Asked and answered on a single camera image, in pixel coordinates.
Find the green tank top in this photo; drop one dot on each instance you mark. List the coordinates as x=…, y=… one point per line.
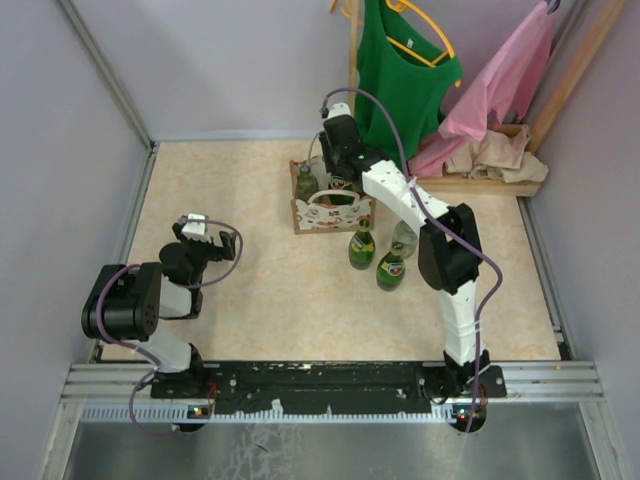
x=413, y=101

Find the clear glass bottle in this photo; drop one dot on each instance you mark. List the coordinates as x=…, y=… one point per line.
x=405, y=235

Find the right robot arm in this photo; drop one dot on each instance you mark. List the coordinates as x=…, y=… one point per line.
x=448, y=244

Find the pink shirt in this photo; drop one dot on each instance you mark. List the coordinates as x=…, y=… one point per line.
x=507, y=83

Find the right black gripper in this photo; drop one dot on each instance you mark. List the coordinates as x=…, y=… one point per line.
x=325, y=146

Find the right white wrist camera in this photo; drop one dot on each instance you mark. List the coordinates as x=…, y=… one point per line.
x=335, y=110

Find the white cable duct strip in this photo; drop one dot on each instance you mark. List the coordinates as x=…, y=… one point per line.
x=192, y=414

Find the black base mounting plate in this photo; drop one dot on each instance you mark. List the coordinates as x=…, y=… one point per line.
x=344, y=387

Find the beige crumpled cloth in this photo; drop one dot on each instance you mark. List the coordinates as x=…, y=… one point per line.
x=499, y=156

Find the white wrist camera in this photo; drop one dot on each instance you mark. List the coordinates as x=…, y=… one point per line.
x=335, y=110
x=194, y=227

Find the yellow clothes hanger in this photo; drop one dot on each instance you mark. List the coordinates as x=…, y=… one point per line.
x=380, y=24

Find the patterned canvas tote bag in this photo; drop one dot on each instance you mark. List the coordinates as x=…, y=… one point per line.
x=316, y=215

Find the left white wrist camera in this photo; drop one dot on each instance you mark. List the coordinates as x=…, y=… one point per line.
x=194, y=227

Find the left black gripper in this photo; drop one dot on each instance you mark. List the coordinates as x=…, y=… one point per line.
x=228, y=241

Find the wooden clothes rack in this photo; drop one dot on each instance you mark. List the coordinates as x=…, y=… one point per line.
x=588, y=27

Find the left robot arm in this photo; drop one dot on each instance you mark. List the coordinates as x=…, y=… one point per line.
x=128, y=305

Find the green Perrier bottle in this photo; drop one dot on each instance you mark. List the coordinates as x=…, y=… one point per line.
x=362, y=246

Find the dark green red-label bottle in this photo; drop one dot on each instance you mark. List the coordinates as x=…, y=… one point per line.
x=391, y=268

